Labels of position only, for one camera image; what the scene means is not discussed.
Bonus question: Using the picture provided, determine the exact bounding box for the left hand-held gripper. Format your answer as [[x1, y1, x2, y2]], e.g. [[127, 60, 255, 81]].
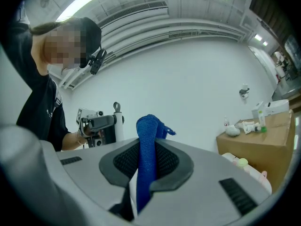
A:
[[75, 107, 118, 148]]

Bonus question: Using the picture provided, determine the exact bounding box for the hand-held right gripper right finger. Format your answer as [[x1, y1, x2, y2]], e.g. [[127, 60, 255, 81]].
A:
[[138, 137, 273, 226]]

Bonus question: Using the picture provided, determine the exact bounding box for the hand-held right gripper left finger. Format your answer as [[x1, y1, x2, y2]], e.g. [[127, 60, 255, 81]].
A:
[[40, 137, 142, 223]]

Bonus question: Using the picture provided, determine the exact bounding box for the white labelled tube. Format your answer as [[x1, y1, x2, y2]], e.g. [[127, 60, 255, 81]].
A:
[[113, 102, 125, 143]]

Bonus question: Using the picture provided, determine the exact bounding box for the blue microfibre cloth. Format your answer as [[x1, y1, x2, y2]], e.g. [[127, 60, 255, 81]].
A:
[[136, 113, 176, 215]]

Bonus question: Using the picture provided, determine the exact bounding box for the person's left forearm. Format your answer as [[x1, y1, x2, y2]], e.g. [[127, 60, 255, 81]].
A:
[[54, 130, 89, 152]]

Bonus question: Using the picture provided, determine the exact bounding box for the white toilet with hinged lid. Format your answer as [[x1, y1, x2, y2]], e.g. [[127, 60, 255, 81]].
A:
[[222, 152, 272, 193]]

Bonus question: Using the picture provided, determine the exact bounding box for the white smart toilet dark button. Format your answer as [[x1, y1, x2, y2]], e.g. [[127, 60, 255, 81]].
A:
[[263, 99, 290, 116]]

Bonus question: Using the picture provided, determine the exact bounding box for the person's left hand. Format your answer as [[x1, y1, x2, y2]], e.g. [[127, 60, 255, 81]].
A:
[[84, 125, 102, 138]]

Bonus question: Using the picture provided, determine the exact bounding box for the pink bottle cream cap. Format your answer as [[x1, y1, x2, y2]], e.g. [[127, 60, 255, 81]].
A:
[[236, 158, 249, 171]]

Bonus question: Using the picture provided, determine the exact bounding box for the white plush toy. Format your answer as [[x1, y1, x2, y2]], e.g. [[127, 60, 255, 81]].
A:
[[223, 115, 241, 137]]

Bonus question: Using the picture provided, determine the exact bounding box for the large brown cardboard box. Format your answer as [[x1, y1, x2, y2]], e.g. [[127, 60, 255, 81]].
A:
[[216, 109, 296, 194]]

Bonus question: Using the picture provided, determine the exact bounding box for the person's black shirt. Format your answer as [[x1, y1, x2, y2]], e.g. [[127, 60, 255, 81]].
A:
[[7, 20, 71, 150]]

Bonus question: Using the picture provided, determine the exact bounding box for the white spray gun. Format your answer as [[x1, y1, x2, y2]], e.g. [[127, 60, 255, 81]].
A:
[[235, 121, 262, 135]]

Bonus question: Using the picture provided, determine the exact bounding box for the person's head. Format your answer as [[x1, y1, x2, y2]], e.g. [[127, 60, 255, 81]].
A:
[[30, 17, 87, 76]]

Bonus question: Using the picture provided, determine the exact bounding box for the dark wooden staircase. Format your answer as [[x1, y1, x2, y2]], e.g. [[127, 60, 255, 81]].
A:
[[249, 0, 292, 40]]

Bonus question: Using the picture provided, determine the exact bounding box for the thin silver bracelet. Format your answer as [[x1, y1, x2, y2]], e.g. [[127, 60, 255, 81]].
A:
[[76, 129, 87, 145]]

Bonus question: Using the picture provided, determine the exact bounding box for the pale pink cloth strap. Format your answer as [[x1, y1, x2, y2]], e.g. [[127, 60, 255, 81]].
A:
[[246, 168, 271, 190]]

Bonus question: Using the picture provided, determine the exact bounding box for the black head-mounted camera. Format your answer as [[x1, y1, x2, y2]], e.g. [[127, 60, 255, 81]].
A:
[[89, 48, 108, 75]]

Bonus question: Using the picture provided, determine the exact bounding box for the wall holder with paper roll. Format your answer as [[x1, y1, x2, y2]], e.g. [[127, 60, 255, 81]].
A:
[[239, 82, 250, 100]]

